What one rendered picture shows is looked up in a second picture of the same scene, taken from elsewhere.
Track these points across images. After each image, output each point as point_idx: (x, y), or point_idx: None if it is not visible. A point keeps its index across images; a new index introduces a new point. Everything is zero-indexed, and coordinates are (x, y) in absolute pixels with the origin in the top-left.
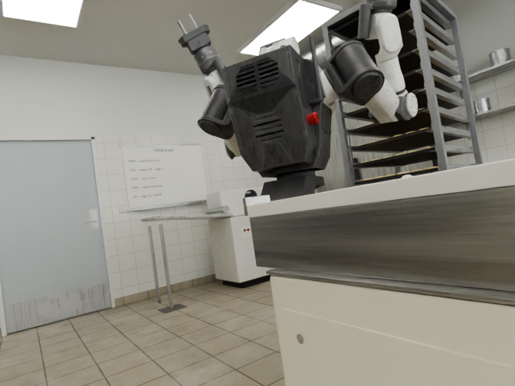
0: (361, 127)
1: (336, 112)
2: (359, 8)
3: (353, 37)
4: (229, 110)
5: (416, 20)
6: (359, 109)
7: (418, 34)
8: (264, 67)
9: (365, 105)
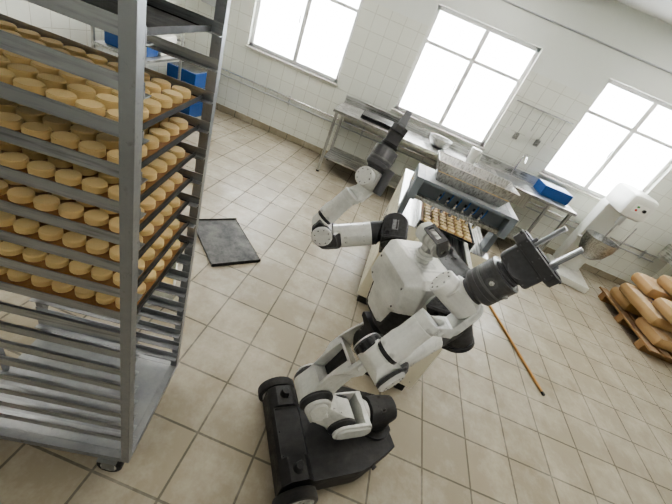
0: (144, 224)
1: (135, 211)
2: (392, 175)
3: (161, 27)
4: None
5: (220, 58)
6: (147, 192)
7: (217, 81)
8: (450, 264)
9: (359, 245)
